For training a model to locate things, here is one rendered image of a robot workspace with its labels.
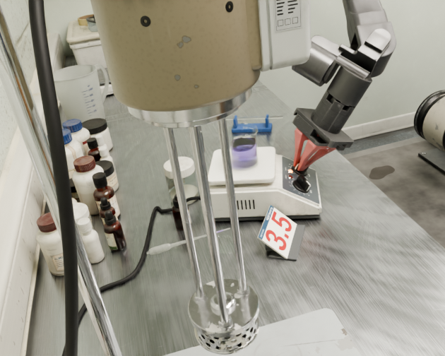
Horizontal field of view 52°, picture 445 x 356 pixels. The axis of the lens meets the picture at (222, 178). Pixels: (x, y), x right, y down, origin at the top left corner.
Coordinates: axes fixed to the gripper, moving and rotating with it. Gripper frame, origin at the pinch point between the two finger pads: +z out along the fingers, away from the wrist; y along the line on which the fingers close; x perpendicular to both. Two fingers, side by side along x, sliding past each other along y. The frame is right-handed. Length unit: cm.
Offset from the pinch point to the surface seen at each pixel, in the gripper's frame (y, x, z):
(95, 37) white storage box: -108, 9, 28
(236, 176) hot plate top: -1.6, -12.8, 3.6
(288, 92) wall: -103, 117, 38
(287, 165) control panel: -1.7, -0.9, 1.5
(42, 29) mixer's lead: 22, -59, -27
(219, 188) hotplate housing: -2.5, -14.6, 6.8
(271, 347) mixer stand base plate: 26.3, -25.1, 7.7
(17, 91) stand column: 15, -57, -20
